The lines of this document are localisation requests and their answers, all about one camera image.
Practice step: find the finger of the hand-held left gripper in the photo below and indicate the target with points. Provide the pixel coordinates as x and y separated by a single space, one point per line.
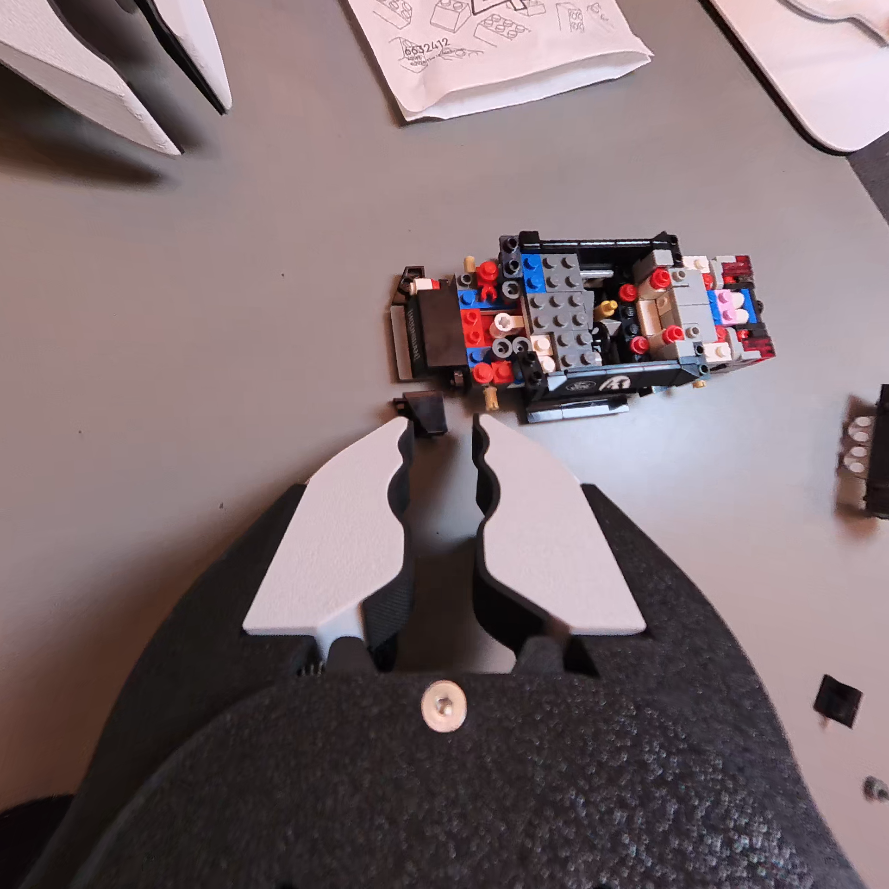
69 55
194 41

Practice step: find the tiny grey round lego piece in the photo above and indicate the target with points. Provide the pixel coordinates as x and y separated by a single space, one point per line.
876 788

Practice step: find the white book stand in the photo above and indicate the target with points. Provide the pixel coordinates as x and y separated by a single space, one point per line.
819 62

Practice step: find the black printed lego plate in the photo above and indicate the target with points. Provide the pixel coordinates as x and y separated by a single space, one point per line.
872 451

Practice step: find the black lego car model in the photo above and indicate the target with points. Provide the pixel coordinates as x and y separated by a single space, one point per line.
576 326

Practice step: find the white numbered paper bag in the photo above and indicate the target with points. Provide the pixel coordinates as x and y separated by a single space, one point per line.
500 62

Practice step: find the small black lego piece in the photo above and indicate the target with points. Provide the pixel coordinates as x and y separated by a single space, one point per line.
837 700

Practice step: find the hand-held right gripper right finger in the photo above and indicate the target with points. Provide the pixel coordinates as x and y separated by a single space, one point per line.
555 549

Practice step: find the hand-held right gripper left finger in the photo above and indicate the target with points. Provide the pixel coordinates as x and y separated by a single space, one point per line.
333 549

